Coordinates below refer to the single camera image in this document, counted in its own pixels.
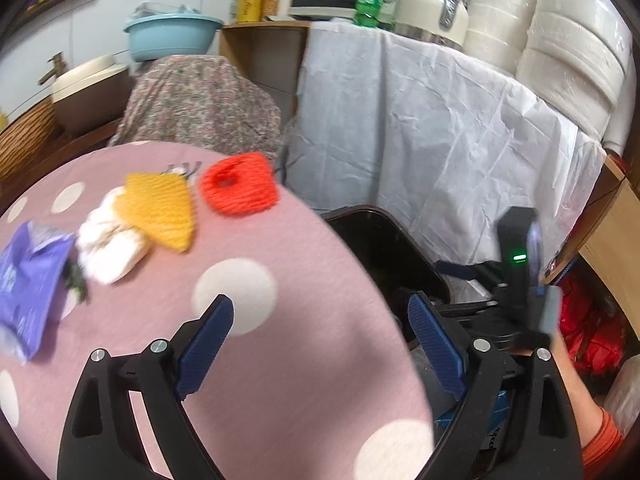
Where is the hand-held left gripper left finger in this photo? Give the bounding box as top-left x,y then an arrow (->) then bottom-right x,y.
57,294 -> 236,480

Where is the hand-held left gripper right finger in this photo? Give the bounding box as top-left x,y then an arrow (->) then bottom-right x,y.
407,291 -> 585,480

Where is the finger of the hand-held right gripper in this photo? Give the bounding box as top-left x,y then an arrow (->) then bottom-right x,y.
432,259 -> 505,283
430,300 -> 506,324

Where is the brown trash bin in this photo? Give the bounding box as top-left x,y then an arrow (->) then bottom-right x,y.
320,204 -> 511,461

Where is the white tissue wad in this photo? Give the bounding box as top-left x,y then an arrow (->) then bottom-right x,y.
77,187 -> 151,284

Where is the yellow foam net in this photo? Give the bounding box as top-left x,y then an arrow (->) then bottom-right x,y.
117,172 -> 195,254

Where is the dark green vegetable scrap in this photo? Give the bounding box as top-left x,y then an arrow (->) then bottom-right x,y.
62,260 -> 91,306

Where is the red foam net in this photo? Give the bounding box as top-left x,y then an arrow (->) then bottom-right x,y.
199,152 -> 279,217

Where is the purple plastic bag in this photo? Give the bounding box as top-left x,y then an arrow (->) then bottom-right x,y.
0,220 -> 77,362

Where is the person's right forearm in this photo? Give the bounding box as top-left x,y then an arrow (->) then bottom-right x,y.
552,332 -> 626,480

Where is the red plastic bag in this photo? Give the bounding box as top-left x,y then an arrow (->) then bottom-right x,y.
557,275 -> 631,376

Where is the pink polka-dot tablecloth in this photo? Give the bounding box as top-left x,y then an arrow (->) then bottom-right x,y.
0,141 -> 436,480

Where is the white plastic sheet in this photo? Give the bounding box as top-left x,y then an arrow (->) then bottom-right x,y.
287,20 -> 608,311

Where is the stack of large white bowls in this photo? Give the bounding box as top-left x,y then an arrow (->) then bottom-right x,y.
515,0 -> 633,143

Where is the floral cloth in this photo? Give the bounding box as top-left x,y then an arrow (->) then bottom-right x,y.
109,55 -> 283,166

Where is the stack of white tubs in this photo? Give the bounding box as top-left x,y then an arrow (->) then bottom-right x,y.
462,0 -> 543,78

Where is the cream electric kettle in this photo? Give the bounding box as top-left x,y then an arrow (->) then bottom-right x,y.
395,0 -> 471,53

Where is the brown plastic basin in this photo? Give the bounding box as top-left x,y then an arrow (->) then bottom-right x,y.
52,67 -> 136,137

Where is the woven sink basin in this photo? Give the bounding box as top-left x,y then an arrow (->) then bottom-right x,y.
0,95 -> 58,181

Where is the green soda bottle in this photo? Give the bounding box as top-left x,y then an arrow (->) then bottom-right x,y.
354,0 -> 385,28

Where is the cream plastic basin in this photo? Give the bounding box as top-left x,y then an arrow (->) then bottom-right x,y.
50,54 -> 131,96

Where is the light blue plastic basin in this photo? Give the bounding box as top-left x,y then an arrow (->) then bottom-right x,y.
124,14 -> 225,63

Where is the bronze faucet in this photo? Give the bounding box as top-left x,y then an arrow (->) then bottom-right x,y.
39,52 -> 68,86

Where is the grey plastic bag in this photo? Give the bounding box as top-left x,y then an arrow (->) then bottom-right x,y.
132,2 -> 201,21

